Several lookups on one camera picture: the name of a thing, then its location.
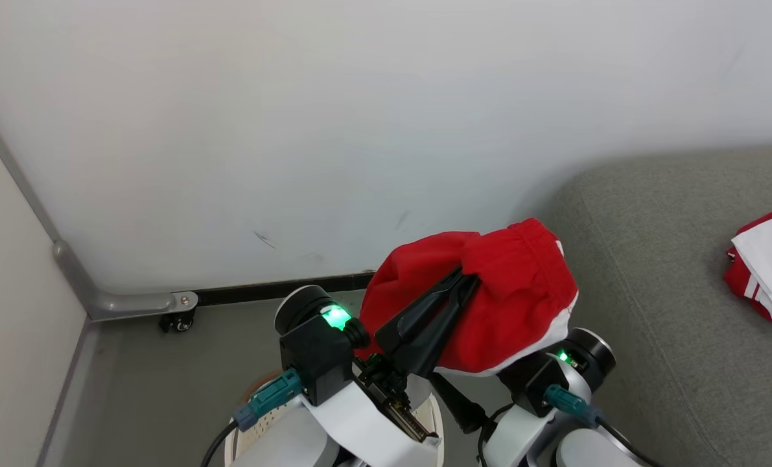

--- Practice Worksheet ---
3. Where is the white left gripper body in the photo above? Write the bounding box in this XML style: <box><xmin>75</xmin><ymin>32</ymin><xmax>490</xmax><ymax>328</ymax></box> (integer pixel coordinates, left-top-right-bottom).
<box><xmin>308</xmin><ymin>355</ymin><xmax>442</xmax><ymax>467</ymax></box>

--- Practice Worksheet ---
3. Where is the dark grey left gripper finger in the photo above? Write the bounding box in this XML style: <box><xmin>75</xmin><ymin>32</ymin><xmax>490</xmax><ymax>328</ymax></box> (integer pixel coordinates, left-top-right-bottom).
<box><xmin>392</xmin><ymin>276</ymin><xmax>481</xmax><ymax>378</ymax></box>
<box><xmin>374</xmin><ymin>267</ymin><xmax>465</xmax><ymax>355</ymax></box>

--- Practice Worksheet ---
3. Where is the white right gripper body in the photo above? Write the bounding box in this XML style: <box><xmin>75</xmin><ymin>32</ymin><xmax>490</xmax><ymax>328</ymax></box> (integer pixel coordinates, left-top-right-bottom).
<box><xmin>486</xmin><ymin>407</ymin><xmax>565</xmax><ymax>467</ymax></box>

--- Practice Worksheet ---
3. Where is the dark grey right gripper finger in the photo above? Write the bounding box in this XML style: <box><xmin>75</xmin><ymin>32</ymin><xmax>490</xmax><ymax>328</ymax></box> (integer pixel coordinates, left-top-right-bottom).
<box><xmin>428</xmin><ymin>372</ymin><xmax>491</xmax><ymax>434</ymax></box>

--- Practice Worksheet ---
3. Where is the red shorts white trim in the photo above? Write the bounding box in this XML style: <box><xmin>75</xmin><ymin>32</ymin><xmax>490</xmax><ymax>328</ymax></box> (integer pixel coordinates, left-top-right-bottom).
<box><xmin>355</xmin><ymin>218</ymin><xmax>579</xmax><ymax>378</ymax></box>

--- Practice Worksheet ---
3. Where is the red white striped jersey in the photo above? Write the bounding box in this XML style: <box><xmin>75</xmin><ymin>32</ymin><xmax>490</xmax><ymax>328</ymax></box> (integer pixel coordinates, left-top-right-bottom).
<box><xmin>724</xmin><ymin>202</ymin><xmax>772</xmax><ymax>327</ymax></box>

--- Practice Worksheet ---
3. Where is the grey fabric sofa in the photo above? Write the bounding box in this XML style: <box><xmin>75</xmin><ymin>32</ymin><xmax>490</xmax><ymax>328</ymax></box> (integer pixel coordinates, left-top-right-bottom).
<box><xmin>541</xmin><ymin>146</ymin><xmax>772</xmax><ymax>467</ymax></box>

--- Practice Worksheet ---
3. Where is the cream perforated laundry basket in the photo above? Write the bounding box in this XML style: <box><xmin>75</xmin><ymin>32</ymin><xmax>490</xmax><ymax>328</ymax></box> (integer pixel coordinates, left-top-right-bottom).
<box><xmin>224</xmin><ymin>371</ymin><xmax>445</xmax><ymax>467</ymax></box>

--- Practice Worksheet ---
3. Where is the black baseboard strip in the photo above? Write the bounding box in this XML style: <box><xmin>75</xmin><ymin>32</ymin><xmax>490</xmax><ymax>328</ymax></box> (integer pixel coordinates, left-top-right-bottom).
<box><xmin>194</xmin><ymin>271</ymin><xmax>377</xmax><ymax>307</ymax></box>

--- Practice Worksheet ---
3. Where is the black caster wheel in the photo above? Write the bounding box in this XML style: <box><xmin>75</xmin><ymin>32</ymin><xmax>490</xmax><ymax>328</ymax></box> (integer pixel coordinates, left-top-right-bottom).
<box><xmin>159</xmin><ymin>310</ymin><xmax>196</xmax><ymax>333</ymax></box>

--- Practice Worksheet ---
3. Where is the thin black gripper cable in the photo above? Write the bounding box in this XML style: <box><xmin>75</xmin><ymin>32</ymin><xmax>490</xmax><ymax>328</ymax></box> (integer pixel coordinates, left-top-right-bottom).
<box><xmin>475</xmin><ymin>403</ymin><xmax>515</xmax><ymax>467</ymax></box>

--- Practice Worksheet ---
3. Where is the black cable teal connector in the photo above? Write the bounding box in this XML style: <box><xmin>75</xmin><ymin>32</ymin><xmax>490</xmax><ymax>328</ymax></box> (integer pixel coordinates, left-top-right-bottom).
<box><xmin>201</xmin><ymin>370</ymin><xmax>303</xmax><ymax>467</ymax></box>
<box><xmin>544</xmin><ymin>384</ymin><xmax>665</xmax><ymax>467</ymax></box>

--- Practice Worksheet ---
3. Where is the grey metal frame foot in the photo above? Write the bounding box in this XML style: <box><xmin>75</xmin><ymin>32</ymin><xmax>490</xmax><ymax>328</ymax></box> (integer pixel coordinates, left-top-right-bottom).
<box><xmin>0</xmin><ymin>88</ymin><xmax>199</xmax><ymax>323</ymax></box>

